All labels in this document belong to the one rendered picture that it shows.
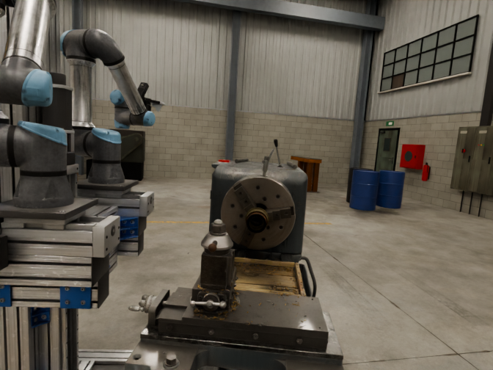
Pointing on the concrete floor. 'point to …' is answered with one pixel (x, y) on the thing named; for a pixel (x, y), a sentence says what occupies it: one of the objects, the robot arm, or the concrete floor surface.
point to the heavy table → (309, 170)
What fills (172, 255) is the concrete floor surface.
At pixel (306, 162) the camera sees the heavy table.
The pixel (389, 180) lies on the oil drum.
